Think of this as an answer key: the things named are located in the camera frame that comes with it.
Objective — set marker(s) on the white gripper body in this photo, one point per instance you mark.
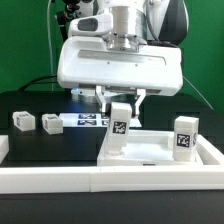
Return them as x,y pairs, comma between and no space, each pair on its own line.
110,50

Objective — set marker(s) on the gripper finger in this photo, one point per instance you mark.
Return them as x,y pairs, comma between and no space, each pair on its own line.
140,95
99,94

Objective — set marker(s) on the white square tabletop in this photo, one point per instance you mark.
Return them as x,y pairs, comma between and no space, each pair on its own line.
144,148

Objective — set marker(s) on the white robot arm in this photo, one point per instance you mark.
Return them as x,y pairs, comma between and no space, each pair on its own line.
166,20

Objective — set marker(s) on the white sheet with AprilTags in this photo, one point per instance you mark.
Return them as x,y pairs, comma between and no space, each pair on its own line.
84,120

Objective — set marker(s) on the white U-shaped fence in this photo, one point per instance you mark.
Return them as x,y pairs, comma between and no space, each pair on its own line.
208,175

